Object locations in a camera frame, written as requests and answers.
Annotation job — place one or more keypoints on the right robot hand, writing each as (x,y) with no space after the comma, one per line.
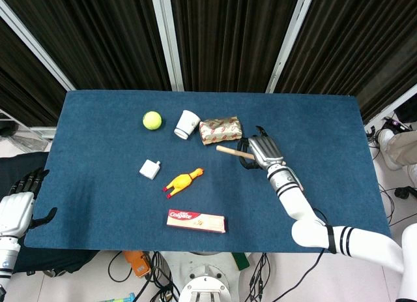
(267,150)

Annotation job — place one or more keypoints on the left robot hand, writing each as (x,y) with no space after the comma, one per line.
(16,210)

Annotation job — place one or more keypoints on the wooden drumstick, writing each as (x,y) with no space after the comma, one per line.
(228,150)

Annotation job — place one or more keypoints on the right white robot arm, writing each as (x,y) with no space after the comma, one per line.
(299,207)

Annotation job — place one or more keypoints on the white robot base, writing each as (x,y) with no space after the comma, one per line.
(205,282)

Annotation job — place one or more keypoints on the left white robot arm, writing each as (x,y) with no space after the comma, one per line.
(8,259)

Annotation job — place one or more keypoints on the red patterned snack packet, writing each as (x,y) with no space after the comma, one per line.
(221,130)

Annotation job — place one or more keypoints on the white paper cup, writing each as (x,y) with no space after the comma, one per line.
(187,122)

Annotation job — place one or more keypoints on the yellow rubber chicken toy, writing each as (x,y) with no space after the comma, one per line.
(182,181)

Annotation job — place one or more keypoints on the blue table cloth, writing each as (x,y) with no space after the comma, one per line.
(97,152)

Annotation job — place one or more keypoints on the Colgate toothpaste box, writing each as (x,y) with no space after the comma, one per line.
(195,221)

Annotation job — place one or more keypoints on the green flat object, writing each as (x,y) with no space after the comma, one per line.
(241,261)

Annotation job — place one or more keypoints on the dark curtain panel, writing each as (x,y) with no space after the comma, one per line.
(231,38)
(23,86)
(107,38)
(358,47)

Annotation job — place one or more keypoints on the yellow tennis ball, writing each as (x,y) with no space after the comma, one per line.
(152,120)

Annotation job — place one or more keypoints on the white plug charger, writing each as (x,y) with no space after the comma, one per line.
(149,169)

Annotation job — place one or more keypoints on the orange handheld device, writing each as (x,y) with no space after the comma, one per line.
(138,264)

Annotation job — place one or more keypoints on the beige trouser leg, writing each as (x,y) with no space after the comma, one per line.
(405,147)

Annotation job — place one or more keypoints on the black chair base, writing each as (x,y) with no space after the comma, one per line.
(405,191)

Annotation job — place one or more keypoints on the white frame post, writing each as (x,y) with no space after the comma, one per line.
(167,38)
(36,49)
(288,44)
(391,104)

